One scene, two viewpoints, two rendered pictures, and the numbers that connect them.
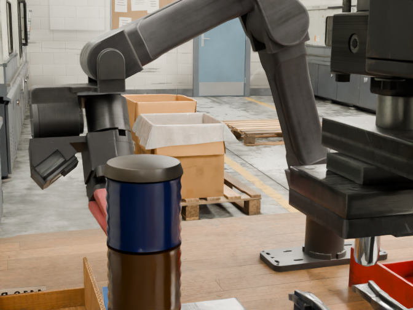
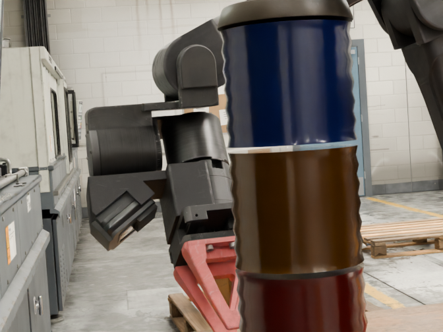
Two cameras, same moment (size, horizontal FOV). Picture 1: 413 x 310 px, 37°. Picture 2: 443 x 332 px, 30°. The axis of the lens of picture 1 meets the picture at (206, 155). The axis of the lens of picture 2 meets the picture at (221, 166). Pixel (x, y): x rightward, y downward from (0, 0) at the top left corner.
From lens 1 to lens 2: 0.12 m
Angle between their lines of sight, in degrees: 11
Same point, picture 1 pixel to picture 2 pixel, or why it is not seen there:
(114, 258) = (244, 167)
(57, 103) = (124, 128)
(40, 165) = (104, 213)
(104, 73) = (187, 79)
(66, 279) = not seen: outside the picture
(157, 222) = (316, 91)
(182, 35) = not seen: hidden behind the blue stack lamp
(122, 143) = (218, 178)
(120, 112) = (213, 137)
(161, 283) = (331, 204)
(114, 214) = (240, 86)
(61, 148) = (132, 188)
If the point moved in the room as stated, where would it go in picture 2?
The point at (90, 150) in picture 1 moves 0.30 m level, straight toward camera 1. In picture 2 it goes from (173, 188) to (188, 232)
